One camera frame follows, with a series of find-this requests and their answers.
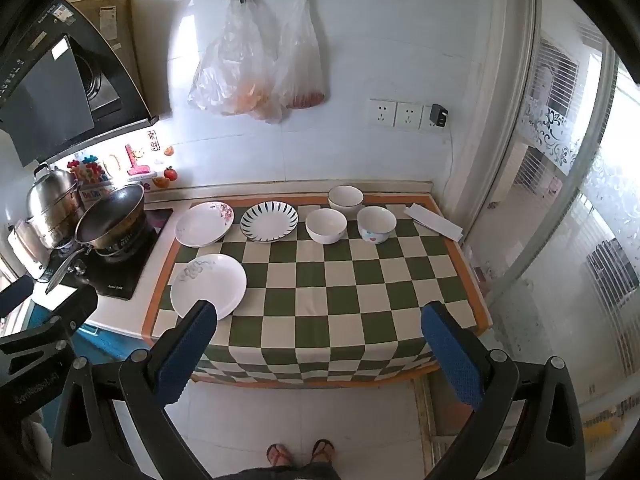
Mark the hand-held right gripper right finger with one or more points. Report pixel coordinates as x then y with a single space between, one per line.
450 355

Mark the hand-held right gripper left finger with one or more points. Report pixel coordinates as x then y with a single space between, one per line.
184 352

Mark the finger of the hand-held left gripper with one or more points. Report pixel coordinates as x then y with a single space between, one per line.
70 310
15 296

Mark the white plate grey flower print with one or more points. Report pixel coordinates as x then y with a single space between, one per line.
210 285

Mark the white plate pink floral print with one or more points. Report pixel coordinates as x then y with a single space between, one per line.
202 225

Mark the white bowl small print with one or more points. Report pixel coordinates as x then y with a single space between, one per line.
376 227

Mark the white plate dark striped rim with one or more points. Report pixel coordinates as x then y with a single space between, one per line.
269 222

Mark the plain white bowl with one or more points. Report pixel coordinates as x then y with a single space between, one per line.
326 227

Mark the blue cabinet front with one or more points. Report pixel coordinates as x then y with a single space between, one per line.
100 345

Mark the black cooktop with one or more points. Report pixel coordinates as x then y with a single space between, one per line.
131 271

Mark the steel pot with lid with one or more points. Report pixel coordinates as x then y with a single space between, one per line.
52 205

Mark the green white checkered tablecloth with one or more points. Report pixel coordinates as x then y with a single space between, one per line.
325 300

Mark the person's dark shorts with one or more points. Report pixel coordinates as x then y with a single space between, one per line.
280 474

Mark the person's right foot in sandal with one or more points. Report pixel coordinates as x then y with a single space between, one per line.
322 451

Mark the red tomato decoration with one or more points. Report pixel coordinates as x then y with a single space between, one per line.
170 173

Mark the frosted glass sliding door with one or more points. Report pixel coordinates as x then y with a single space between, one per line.
555 220

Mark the white bowl dark rim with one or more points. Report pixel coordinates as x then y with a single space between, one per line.
345 200

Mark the black range hood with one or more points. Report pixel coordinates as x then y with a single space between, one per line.
45 90

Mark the black plug adapter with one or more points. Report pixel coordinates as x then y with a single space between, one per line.
439 115

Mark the clear plastic bag orange contents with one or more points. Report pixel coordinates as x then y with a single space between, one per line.
235 65

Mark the clear plastic bag red contents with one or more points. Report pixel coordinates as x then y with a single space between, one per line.
302 70

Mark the colourful wall sticker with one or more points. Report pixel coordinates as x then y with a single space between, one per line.
87 167

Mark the pink wall hook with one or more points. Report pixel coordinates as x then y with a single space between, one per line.
136 162

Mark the white wall socket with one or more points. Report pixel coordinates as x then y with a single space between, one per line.
408 115
382 112

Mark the beige hood duct cover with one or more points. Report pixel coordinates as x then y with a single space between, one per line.
147 60

